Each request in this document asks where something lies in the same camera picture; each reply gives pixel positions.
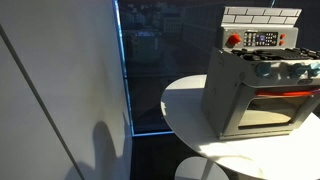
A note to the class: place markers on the black stove control panel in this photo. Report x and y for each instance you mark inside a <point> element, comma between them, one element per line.
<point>260,39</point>

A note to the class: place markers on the grey oven door with window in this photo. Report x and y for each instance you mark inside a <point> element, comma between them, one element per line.
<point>233,111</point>

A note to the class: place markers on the red round stove knob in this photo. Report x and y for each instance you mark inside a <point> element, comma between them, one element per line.
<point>233,40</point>

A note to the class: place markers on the blue stove knob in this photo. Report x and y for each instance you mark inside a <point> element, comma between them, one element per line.
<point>296,70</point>
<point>263,69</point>
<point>315,69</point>

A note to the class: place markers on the white round table base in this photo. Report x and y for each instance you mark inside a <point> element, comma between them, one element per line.
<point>190,170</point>

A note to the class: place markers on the white round table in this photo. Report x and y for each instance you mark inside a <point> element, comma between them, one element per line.
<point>186,113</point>

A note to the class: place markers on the black burner grate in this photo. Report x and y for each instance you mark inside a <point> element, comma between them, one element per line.
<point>276,54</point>

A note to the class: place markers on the grey toy stove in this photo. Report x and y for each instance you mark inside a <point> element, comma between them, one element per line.
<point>220,100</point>

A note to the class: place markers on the white brick stove backsplash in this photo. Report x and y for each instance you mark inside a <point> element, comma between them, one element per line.
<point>260,15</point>

